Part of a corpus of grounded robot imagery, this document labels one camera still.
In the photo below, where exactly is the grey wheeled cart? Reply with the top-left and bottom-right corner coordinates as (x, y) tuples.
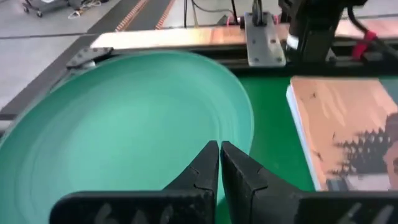
(21, 0), (109, 19)

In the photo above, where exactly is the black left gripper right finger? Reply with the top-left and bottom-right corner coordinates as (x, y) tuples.
(220, 141), (398, 224)

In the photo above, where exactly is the black mat with hazard stripes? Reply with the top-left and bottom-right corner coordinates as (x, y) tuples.
(86, 0), (147, 34)
(126, 0), (177, 32)

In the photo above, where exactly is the grey metal mounting bracket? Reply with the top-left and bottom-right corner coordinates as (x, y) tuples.
(244, 11), (287, 68)

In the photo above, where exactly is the tangle of black cables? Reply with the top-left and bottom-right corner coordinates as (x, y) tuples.
(182, 0), (239, 29)

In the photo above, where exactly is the teal round plate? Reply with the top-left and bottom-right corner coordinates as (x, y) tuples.
(0, 49), (255, 224)

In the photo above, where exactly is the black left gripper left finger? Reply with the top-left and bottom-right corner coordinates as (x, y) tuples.
(49, 140), (220, 224)

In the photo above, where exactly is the red cable strap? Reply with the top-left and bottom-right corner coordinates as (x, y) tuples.
(352, 30), (377, 60)

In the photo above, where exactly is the Acadia picture book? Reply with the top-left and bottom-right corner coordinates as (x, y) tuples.
(285, 76), (398, 192)

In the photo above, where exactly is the green table mat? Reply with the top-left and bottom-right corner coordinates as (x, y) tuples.
(214, 75), (318, 224)

